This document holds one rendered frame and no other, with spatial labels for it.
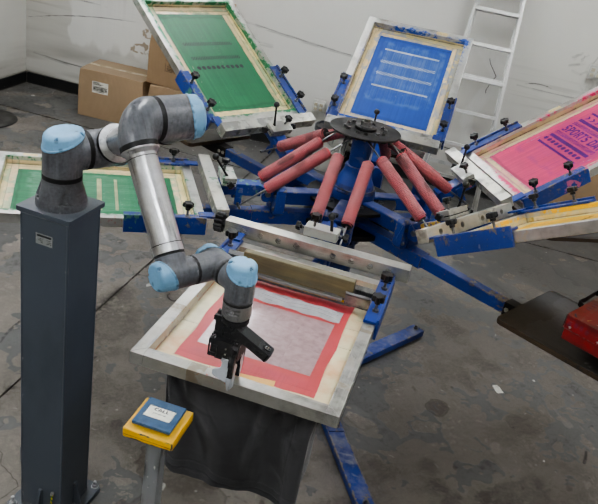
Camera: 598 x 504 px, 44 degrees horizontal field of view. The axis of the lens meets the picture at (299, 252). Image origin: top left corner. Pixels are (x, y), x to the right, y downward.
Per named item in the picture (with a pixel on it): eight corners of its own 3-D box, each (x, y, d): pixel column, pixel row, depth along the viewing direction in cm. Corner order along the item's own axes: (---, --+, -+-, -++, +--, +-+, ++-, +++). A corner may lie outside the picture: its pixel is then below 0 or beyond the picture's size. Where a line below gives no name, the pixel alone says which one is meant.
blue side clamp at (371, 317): (374, 340, 232) (379, 321, 229) (359, 335, 233) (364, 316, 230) (390, 297, 258) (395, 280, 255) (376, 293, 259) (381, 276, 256)
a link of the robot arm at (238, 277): (245, 250, 185) (266, 266, 180) (239, 288, 190) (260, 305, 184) (219, 256, 180) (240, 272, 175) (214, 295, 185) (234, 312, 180)
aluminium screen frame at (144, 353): (336, 429, 189) (339, 417, 188) (128, 362, 200) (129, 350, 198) (388, 293, 258) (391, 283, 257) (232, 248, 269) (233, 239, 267)
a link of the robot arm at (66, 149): (33, 167, 218) (34, 123, 212) (77, 162, 226) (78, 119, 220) (51, 182, 210) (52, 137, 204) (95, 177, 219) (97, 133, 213)
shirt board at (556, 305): (660, 368, 260) (669, 349, 256) (610, 409, 232) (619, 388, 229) (375, 216, 339) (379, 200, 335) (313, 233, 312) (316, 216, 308)
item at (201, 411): (294, 518, 217) (319, 402, 198) (153, 470, 225) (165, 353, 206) (297, 511, 220) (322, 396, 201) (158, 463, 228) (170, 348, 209)
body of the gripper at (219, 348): (217, 342, 196) (222, 303, 191) (247, 351, 195) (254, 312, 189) (206, 357, 189) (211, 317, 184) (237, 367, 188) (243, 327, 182)
